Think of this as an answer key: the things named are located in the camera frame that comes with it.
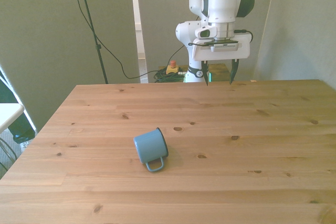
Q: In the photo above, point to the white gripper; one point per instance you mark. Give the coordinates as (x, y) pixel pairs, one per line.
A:
(242, 48)

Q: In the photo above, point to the blue enamel mug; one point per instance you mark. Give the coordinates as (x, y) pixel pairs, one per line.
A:
(149, 145)

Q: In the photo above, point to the yellow emergency stop button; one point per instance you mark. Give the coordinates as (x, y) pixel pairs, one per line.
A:
(172, 69)

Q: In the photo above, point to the black tripod stand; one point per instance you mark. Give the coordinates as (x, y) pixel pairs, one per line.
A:
(90, 22)

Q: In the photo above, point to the white side table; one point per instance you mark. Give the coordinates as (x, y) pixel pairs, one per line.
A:
(8, 113)

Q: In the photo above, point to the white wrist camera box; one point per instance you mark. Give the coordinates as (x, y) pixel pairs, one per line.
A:
(224, 47)

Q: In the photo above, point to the white door frame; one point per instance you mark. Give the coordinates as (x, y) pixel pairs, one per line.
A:
(137, 24)

